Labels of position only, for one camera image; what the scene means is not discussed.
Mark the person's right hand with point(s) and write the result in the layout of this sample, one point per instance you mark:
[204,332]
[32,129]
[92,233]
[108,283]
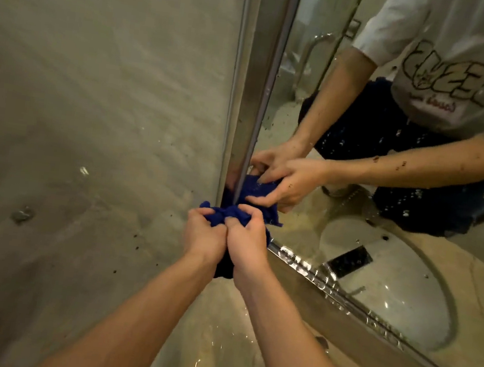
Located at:
[249,248]

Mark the person's left forearm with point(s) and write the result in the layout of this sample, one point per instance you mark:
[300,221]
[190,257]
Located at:
[133,331]

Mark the silver framed wall mirror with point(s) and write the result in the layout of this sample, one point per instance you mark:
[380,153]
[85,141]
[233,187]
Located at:
[435,269]

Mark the blue microfibre cloth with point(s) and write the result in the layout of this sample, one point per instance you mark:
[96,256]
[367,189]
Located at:
[220,216]

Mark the person's right forearm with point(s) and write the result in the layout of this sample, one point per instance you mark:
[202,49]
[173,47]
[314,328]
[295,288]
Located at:
[299,357]

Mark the person's left hand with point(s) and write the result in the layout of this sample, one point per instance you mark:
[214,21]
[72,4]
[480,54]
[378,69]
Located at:
[203,238]

